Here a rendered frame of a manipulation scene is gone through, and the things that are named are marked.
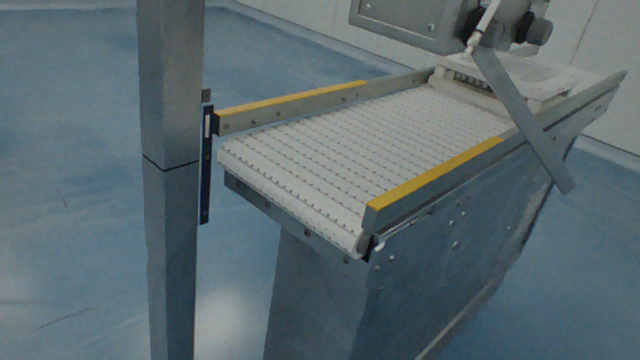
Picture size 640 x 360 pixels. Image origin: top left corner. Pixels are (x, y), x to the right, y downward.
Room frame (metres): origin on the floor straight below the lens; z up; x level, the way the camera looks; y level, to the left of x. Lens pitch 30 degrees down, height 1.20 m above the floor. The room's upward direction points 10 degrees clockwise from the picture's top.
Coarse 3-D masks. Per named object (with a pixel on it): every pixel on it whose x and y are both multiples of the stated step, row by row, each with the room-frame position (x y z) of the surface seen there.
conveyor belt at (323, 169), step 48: (432, 96) 0.95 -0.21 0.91; (240, 144) 0.57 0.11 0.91; (288, 144) 0.60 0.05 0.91; (336, 144) 0.63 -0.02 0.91; (384, 144) 0.66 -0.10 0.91; (432, 144) 0.69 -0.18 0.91; (288, 192) 0.49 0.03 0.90; (336, 192) 0.49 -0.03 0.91; (384, 192) 0.51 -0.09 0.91; (336, 240) 0.43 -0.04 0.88
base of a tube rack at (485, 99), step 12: (432, 84) 1.01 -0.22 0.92; (444, 84) 0.99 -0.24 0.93; (456, 84) 0.98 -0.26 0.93; (468, 84) 1.00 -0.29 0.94; (456, 96) 0.97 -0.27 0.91; (468, 96) 0.96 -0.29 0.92; (480, 96) 0.94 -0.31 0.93; (492, 96) 0.94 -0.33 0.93; (552, 96) 1.03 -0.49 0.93; (492, 108) 0.92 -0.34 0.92; (504, 108) 0.91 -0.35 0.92; (540, 108) 0.92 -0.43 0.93
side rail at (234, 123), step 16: (528, 48) 1.52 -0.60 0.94; (368, 80) 0.86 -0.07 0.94; (384, 80) 0.88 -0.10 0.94; (400, 80) 0.93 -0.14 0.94; (416, 80) 0.98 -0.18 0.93; (320, 96) 0.74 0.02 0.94; (336, 96) 0.77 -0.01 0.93; (352, 96) 0.81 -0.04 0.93; (368, 96) 0.85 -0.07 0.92; (256, 112) 0.62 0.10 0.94; (272, 112) 0.65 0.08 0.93; (288, 112) 0.68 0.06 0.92; (304, 112) 0.71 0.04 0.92; (224, 128) 0.58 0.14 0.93; (240, 128) 0.60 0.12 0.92
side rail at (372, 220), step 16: (608, 80) 1.26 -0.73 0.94; (576, 96) 1.03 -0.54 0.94; (592, 96) 1.14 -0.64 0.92; (544, 112) 0.86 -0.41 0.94; (560, 112) 0.92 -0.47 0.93; (512, 128) 0.74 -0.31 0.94; (512, 144) 0.72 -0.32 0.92; (480, 160) 0.61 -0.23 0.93; (448, 176) 0.53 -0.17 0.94; (464, 176) 0.58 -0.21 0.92; (416, 192) 0.47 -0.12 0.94; (432, 192) 0.51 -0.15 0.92; (368, 208) 0.41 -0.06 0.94; (384, 208) 0.41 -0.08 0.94; (400, 208) 0.45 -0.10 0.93; (368, 224) 0.41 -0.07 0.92; (384, 224) 0.42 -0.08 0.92
